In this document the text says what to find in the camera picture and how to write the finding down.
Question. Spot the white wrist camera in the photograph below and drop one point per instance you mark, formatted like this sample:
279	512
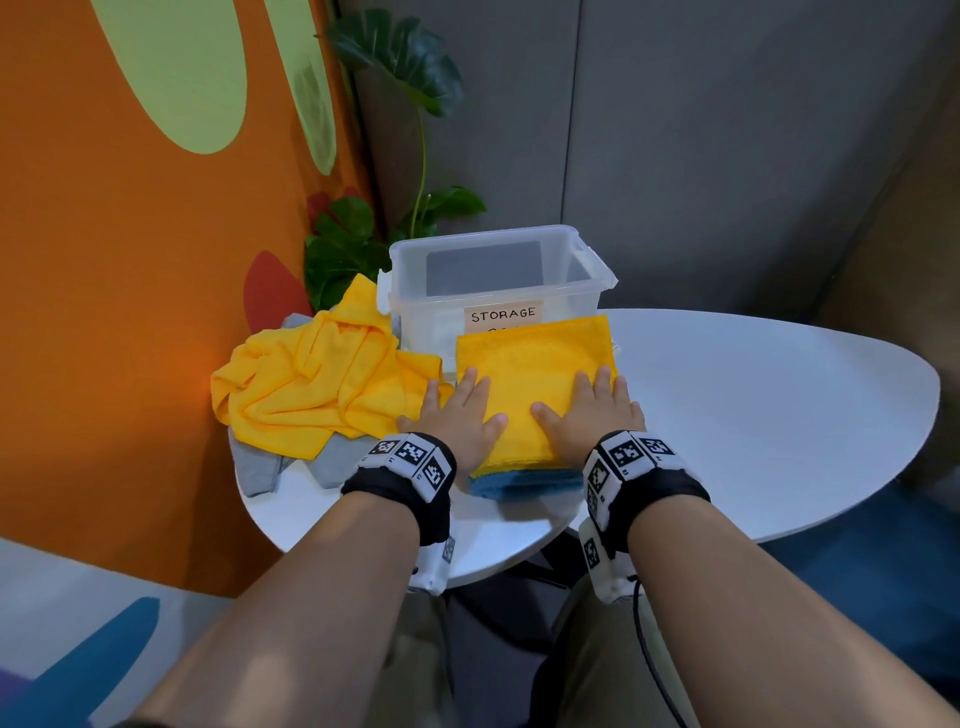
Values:
604	581
431	577

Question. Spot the yellow towel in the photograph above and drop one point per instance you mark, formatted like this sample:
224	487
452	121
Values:
525	360
300	390

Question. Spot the person's leg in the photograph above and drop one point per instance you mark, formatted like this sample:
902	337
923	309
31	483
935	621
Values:
412	675
592	660

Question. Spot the dark green shirt sleeve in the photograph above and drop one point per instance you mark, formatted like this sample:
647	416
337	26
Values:
142	724

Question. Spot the person's left hand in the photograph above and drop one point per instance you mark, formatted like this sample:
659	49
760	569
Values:
457	435

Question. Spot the person's left forearm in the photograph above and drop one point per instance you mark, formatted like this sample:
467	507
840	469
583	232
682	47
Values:
285	630

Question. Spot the clear plastic storage box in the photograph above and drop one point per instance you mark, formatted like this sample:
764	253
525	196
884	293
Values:
420	315

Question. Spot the person's right forearm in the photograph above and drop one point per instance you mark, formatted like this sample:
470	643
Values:
772	630

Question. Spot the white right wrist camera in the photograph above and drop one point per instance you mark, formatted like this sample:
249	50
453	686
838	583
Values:
604	581

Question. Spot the person's right hand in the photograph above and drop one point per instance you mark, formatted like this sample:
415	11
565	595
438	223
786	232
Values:
592	424

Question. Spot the blue towel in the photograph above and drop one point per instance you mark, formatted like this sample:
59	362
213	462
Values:
525	484

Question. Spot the person's left leg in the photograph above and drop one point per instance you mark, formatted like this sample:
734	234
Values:
412	675

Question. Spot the green leafy plant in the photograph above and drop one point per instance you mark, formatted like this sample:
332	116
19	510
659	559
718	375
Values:
405	52

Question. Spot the black right wristband with markers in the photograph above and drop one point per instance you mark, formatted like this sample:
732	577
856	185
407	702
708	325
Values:
660	484

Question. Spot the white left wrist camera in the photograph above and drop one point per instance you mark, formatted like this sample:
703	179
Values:
431	577

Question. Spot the grey towel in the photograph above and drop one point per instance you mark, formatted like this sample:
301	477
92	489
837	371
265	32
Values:
255	472

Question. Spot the person's right leg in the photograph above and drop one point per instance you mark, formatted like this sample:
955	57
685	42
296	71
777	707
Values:
592	660

